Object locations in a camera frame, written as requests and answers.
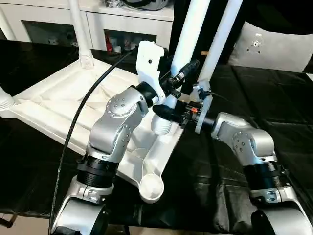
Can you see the white plastic table leg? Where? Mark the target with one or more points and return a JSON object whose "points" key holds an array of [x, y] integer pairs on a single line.
{"points": [[5, 102], [188, 36], [82, 36], [220, 41]]}

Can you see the white plastic table top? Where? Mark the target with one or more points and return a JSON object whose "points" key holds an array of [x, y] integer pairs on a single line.
{"points": [[61, 102]]}

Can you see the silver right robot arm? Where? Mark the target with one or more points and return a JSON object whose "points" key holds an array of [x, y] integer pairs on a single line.
{"points": [[249, 144]]}

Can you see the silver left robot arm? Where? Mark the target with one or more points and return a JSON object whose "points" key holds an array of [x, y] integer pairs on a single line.
{"points": [[115, 127]]}

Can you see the black cabinet with gold label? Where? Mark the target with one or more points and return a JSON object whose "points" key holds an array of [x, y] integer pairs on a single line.
{"points": [[176, 24]]}

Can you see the grey helmet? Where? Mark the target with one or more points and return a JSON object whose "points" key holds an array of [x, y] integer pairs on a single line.
{"points": [[146, 4]]}

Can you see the black quilted mat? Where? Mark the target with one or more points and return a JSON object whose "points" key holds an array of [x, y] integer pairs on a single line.
{"points": [[269, 98]]}

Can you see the grey cushion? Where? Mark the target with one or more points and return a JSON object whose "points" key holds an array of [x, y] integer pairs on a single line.
{"points": [[276, 46]]}

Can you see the white sideboard with glass doors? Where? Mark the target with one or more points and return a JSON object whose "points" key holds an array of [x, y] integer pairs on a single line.
{"points": [[49, 17]]}

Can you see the black metal stand leg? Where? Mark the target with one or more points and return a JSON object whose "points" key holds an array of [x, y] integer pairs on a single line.
{"points": [[7, 220]]}

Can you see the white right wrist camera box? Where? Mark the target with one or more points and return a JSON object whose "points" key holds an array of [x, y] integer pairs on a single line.
{"points": [[204, 110]]}

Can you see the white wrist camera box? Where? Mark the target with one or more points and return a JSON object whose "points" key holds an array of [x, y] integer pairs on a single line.
{"points": [[149, 66], [204, 110]]}

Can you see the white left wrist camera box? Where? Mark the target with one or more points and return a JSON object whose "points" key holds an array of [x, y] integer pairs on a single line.
{"points": [[149, 66]]}

